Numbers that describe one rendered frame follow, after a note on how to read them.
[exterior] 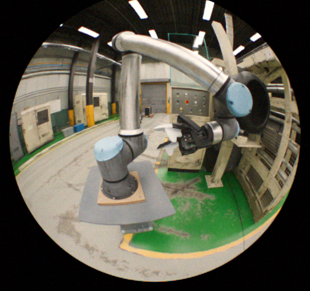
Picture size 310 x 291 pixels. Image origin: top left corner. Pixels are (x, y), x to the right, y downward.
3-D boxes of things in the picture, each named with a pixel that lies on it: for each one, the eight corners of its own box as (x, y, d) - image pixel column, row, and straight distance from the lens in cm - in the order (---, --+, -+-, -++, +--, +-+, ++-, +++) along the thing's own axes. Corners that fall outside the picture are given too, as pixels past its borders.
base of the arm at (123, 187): (104, 199, 55) (97, 186, 48) (103, 178, 69) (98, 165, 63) (139, 192, 54) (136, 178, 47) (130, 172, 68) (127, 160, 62)
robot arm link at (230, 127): (227, 115, 53) (227, 135, 55) (208, 118, 45) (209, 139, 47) (240, 117, 47) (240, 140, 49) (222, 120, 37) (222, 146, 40)
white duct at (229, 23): (223, 64, 208) (223, 13, 220) (228, 66, 213) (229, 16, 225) (225, 66, 197) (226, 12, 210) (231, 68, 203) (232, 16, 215)
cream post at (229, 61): (209, 178, 165) (211, 24, 193) (216, 178, 171) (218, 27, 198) (211, 184, 157) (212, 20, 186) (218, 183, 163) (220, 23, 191)
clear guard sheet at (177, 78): (170, 86, 130) (167, 33, 174) (211, 90, 139) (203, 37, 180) (170, 86, 129) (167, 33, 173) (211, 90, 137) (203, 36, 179)
